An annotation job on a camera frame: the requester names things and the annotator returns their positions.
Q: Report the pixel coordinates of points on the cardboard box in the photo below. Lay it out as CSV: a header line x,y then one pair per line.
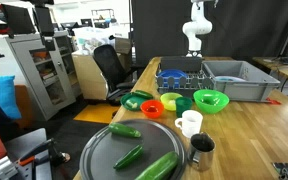
x,y
123,46

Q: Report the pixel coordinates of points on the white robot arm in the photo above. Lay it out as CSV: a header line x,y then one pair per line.
x,y
197,28

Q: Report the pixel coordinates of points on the black curtain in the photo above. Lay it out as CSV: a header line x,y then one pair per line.
x,y
164,26

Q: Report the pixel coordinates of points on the white food piece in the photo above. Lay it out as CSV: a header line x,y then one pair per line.
x,y
132,104

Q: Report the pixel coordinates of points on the large green cucumber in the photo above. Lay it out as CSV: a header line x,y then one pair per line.
x,y
159,166

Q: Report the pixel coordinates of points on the grey plastic crate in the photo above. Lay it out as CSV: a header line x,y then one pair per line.
x,y
247,92

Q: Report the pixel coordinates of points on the grey metal cabinet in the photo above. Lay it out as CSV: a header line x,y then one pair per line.
x,y
24,93

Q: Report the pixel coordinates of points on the yellow floor mat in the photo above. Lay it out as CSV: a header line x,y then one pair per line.
x,y
95,114

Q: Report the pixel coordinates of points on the yellow-green bowl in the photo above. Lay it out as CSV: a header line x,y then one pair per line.
x,y
166,100

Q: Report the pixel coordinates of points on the dark round tray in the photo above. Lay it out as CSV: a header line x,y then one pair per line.
x,y
105,153

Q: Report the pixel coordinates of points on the red clamp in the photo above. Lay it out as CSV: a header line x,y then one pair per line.
x,y
272,101

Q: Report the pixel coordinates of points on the black monitor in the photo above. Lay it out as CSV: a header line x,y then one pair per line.
x,y
17,18
44,20

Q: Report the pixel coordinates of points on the grey dish rack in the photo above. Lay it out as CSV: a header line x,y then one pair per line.
x,y
197,85

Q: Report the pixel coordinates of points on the dark green cup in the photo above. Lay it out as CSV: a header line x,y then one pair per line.
x,y
183,107

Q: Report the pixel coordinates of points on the black clamp tool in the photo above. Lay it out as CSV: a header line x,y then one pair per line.
x,y
40,148

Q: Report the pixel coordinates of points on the light blue plate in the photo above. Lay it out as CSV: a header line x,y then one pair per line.
x,y
229,79

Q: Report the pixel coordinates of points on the black office chair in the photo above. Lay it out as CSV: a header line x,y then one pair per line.
x,y
109,63

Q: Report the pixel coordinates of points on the blue cushion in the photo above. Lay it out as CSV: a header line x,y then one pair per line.
x,y
7,96

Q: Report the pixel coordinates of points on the metal cup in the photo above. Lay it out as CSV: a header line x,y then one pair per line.
x,y
200,160

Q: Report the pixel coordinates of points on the dark green plate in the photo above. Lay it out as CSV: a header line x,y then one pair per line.
x,y
126,99

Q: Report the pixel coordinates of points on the large green bowl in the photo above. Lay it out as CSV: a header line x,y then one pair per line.
x,y
210,107

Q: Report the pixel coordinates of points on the slim green cucumber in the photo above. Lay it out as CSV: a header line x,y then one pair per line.
x,y
129,156

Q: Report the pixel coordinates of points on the beige wooden counter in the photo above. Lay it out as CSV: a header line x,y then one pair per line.
x,y
89,76

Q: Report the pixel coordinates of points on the white mug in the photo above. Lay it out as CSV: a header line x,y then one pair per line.
x,y
192,128

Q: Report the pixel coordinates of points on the white food shreds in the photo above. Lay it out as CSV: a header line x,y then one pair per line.
x,y
172,103

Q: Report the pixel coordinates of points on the short green cucumber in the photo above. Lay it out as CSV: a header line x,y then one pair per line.
x,y
124,130

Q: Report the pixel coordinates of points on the orange bowl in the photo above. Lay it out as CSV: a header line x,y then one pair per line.
x,y
152,114

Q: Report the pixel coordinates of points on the wooden side desk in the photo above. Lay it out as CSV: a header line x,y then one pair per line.
x,y
284,70

